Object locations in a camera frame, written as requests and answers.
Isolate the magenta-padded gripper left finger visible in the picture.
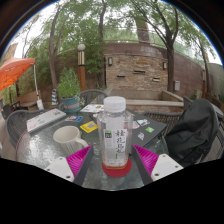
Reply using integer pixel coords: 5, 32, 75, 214
44, 144, 95, 187

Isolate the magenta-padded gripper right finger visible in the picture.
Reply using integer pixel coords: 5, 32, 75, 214
130, 143, 184, 186

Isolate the clear white-capped drink bottle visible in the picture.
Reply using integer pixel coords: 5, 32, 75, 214
96, 95, 135, 171

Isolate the white ribbed mug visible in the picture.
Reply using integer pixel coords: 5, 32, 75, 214
52, 125, 90, 158

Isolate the dark laptop with stickers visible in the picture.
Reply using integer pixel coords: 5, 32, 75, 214
127, 112, 168, 148

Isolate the flat round red coaster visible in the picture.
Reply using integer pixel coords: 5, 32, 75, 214
101, 156, 134, 179

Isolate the yellow card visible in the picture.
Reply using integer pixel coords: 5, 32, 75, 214
79, 120, 100, 134

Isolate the blue sticker card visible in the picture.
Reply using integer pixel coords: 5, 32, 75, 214
64, 114, 85, 123

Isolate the silver laptop with stickers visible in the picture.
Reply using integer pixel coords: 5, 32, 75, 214
26, 107, 68, 134

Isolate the white printed booklet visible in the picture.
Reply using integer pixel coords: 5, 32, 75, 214
79, 103, 105, 114

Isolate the black backpack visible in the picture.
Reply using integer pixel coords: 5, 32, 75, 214
164, 97, 221, 168

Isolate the blue yellow striped cone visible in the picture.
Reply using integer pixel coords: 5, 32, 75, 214
50, 87, 60, 107

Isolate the green plant in blue pot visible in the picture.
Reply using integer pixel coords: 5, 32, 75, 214
56, 67, 82, 114

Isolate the wooden bench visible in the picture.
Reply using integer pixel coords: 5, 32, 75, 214
14, 89, 43, 110

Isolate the orange canopy tent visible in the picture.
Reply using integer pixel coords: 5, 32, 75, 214
0, 56, 37, 93

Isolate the brown globe-topped lamp post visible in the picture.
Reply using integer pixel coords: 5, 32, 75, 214
76, 43, 88, 93

